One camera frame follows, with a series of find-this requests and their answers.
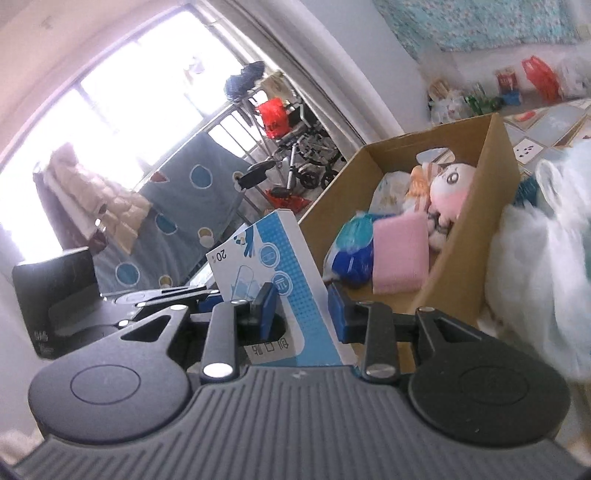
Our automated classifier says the blue white carton box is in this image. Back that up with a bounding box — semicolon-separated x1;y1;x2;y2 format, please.
205;209;356;367

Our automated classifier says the white curtain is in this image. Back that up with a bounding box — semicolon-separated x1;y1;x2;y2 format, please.
203;0;402;153

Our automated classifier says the red floor item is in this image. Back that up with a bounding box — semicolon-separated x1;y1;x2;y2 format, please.
265;187;312;213

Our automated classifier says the wheelchair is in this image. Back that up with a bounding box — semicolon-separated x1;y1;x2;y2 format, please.
235;99;347;195

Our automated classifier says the metal railing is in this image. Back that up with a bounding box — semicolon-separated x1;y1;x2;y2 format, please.
203;88;280;217

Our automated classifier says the blue tissue pack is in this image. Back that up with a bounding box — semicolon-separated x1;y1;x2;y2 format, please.
325;212;377;289

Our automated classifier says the teal floral wall cloth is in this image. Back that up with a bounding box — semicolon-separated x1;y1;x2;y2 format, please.
374;0;591;61

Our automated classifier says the small red box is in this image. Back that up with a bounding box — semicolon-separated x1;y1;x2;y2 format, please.
495;67;519;92

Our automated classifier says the green glass bottle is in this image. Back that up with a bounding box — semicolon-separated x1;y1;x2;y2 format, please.
464;83;504;116

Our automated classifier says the white plastic bag teal print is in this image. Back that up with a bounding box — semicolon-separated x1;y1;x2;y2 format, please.
485;138;591;384

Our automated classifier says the pink towel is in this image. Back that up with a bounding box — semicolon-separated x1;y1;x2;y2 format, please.
372;213;430;296

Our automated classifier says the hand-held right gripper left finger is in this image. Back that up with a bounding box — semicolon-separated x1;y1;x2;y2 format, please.
117;282;278;381

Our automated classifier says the maroon cloth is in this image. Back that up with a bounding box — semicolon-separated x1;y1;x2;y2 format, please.
32;171;107;252

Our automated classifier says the printed tablecloth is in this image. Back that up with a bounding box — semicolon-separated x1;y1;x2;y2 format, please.
503;97;591;176

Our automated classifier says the pink plush toy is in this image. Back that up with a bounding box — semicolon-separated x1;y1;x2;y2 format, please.
427;161;476;252

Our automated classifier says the brown cardboard box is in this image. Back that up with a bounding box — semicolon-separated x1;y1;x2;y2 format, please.
298;113;522;370

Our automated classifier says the beige hanging cloth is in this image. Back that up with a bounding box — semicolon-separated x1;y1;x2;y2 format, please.
261;71;296;100

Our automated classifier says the red plastic bag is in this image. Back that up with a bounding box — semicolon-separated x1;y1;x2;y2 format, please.
522;55;559;104
256;98;289;139

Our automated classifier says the small white plastic bag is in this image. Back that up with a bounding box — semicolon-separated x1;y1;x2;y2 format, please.
556;53;591;100

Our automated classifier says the white bag of goods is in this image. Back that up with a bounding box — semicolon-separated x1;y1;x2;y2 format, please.
427;78;467;125

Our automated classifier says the blue dotted blanket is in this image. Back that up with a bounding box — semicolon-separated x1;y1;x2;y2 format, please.
92;134;250;296

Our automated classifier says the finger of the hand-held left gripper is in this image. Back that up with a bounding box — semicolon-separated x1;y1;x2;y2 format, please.
102;285;220;324

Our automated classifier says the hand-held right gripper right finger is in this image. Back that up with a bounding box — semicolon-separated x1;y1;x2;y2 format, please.
327;282;481;381

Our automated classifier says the dark blue cloth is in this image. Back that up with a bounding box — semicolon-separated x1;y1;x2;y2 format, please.
225;60;266;100

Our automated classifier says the beige down jacket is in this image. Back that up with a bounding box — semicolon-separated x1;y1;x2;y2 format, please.
46;143;153;254

